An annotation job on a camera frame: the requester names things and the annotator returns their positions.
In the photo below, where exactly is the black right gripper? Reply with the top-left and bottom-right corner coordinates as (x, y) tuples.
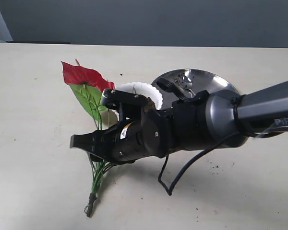
(70, 109), (175, 165)

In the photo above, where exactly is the red artificial anthurium plant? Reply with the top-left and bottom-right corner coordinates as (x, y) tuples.
(62, 60), (115, 218)

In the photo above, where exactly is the white scalloped flower pot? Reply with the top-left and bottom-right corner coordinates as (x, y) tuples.
(108, 82), (163, 125)

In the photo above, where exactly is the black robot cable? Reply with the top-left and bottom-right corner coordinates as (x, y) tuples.
(157, 134), (240, 196)

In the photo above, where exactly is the metal fork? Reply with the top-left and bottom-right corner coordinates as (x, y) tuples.
(156, 74), (196, 99)

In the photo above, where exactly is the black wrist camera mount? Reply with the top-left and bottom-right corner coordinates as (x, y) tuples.
(101, 89), (156, 121)

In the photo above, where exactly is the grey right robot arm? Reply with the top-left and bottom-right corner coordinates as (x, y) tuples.
(70, 80), (288, 165)

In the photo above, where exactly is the round steel plate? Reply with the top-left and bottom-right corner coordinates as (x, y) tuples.
(150, 69), (288, 139)

